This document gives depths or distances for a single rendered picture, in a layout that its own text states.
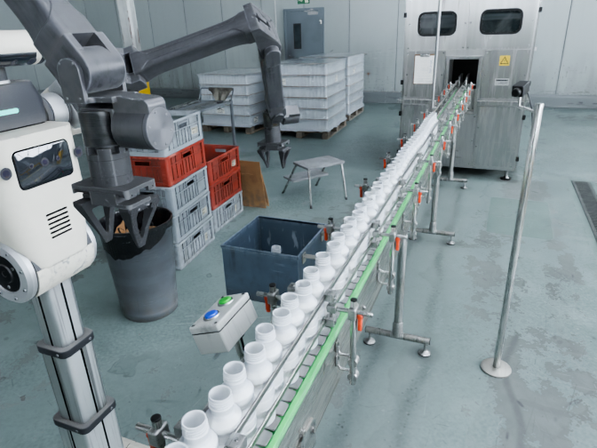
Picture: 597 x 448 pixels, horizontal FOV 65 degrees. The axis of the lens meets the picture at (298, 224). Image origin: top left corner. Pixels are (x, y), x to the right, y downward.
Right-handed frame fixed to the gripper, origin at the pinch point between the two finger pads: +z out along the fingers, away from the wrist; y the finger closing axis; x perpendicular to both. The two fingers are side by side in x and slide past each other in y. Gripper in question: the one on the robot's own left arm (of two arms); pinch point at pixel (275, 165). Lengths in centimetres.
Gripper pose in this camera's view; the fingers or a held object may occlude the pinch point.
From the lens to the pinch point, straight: 172.0
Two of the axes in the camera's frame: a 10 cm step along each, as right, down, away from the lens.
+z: 0.7, 9.2, 3.8
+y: -9.2, -0.9, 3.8
